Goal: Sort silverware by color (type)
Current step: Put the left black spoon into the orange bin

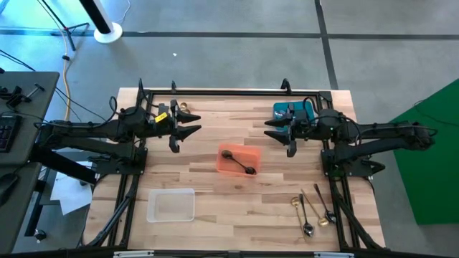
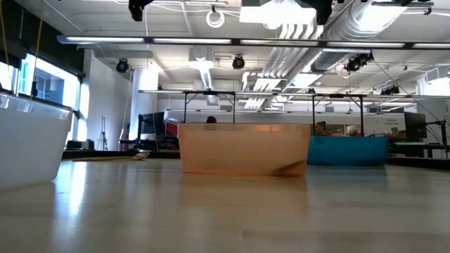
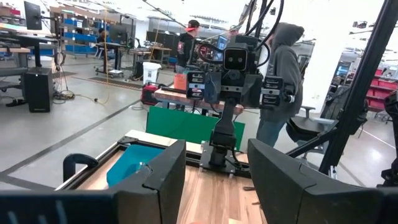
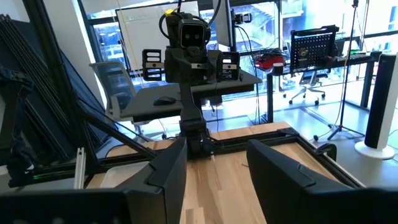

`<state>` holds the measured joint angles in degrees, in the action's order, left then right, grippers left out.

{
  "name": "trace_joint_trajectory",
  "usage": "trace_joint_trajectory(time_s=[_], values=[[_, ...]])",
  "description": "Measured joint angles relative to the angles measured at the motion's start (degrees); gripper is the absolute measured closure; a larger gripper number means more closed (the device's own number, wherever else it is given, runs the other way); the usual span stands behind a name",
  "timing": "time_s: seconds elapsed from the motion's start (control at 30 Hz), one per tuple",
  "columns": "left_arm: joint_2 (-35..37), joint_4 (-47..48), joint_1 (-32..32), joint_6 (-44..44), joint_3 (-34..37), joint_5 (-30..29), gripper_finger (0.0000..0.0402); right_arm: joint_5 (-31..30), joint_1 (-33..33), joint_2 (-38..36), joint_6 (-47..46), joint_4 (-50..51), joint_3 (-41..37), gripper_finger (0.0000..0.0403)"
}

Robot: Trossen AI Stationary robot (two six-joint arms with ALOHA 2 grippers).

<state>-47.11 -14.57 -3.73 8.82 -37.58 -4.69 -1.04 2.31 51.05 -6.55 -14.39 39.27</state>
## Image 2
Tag black case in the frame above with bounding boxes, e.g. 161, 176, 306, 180
65, 138, 96, 151

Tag long overhead light bar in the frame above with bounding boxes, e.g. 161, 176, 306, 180
56, 34, 450, 50

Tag red cabinet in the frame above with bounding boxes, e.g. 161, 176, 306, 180
164, 122, 181, 137

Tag silver ventilation duct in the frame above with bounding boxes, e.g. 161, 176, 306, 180
311, 0, 409, 73

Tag white coiled cable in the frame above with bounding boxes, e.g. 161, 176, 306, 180
205, 9, 226, 29

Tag clear plastic bin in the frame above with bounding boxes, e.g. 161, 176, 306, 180
0, 91, 74, 193

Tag white air duct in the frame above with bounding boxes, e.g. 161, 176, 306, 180
188, 46, 216, 91

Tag black aluminium table frame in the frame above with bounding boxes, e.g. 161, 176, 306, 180
62, 150, 450, 172

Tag teal plastic bin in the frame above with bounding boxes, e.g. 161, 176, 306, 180
307, 136, 390, 167

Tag bright window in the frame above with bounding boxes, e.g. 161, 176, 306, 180
0, 52, 82, 141

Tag orange translucent plastic bin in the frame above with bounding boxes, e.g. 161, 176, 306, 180
178, 122, 312, 177

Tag yellow hanging cord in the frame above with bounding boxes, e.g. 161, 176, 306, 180
34, 0, 46, 60
0, 0, 11, 67

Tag black computer monitor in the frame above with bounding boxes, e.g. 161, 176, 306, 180
138, 111, 166, 141
403, 111, 428, 140

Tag thin metal tripod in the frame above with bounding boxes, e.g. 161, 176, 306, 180
97, 115, 109, 152

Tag black ceiling light fixture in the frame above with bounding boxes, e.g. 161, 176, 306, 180
380, 85, 401, 96

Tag black desk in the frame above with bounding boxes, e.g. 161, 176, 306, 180
118, 138, 180, 153

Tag dark workbench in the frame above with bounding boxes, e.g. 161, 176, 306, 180
386, 139, 450, 159

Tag gold spoon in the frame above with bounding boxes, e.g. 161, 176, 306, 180
71, 151, 151, 163

